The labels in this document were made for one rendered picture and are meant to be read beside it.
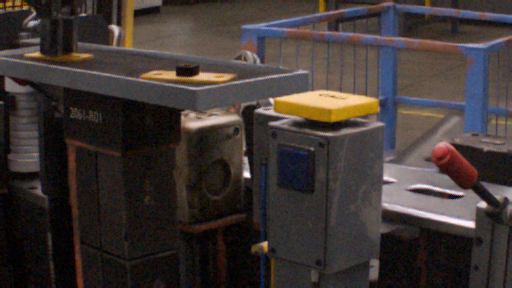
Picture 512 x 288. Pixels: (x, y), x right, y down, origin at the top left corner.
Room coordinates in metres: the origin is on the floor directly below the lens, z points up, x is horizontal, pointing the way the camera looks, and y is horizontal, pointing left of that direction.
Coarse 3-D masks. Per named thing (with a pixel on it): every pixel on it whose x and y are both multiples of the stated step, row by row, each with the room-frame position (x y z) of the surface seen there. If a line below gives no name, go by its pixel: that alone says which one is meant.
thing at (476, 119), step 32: (256, 32) 3.40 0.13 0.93; (288, 32) 3.36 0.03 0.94; (320, 32) 3.31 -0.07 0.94; (384, 32) 4.44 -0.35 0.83; (384, 64) 4.44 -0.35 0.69; (480, 64) 3.07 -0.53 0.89; (384, 96) 4.43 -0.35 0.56; (480, 96) 3.07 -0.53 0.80; (448, 128) 4.00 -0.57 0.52; (480, 128) 3.07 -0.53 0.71; (384, 160) 3.61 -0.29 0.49; (416, 160) 3.53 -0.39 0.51; (416, 192) 3.73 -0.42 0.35
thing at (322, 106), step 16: (288, 96) 0.87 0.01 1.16; (304, 96) 0.87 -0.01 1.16; (320, 96) 0.87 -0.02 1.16; (336, 96) 0.88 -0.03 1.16; (352, 96) 0.88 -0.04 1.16; (288, 112) 0.85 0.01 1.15; (304, 112) 0.84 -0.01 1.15; (320, 112) 0.83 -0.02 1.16; (336, 112) 0.83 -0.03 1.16; (352, 112) 0.84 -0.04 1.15; (368, 112) 0.86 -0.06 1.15
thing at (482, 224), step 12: (480, 204) 0.92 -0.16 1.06; (480, 216) 0.91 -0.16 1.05; (480, 228) 0.91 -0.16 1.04; (492, 228) 0.90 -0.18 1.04; (504, 228) 0.89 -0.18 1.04; (480, 240) 0.92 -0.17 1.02; (492, 240) 0.91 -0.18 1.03; (504, 240) 0.89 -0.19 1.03; (480, 252) 0.91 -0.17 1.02; (492, 252) 0.90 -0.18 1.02; (504, 252) 0.89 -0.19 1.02; (480, 264) 0.91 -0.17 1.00; (492, 264) 0.90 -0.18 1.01; (504, 264) 0.89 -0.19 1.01; (480, 276) 0.91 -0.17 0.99; (492, 276) 0.90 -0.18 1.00; (504, 276) 0.89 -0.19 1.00
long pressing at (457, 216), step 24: (384, 168) 1.31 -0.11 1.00; (408, 168) 1.31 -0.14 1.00; (384, 192) 1.19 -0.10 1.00; (408, 192) 1.19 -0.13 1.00; (456, 192) 1.19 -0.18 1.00; (504, 192) 1.19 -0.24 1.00; (384, 216) 1.13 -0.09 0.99; (408, 216) 1.10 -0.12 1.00; (432, 216) 1.09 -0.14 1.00; (456, 216) 1.08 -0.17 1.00
